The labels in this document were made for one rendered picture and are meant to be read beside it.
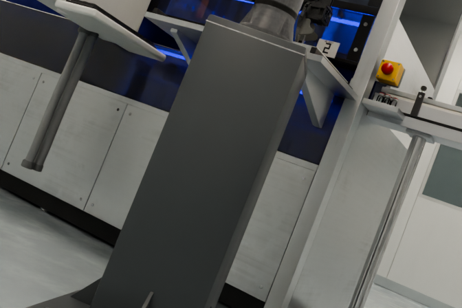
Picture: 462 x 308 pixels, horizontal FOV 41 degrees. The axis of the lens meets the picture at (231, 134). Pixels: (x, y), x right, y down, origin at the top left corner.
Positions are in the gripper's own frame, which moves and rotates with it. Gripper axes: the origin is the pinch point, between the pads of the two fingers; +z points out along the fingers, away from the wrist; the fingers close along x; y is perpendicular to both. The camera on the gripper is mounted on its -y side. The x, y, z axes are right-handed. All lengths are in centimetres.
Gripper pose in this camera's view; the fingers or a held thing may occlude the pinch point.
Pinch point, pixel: (297, 40)
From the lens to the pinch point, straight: 218.3
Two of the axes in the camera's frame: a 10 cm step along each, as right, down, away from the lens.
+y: 8.2, 2.9, -5.0
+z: -3.7, 9.3, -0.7
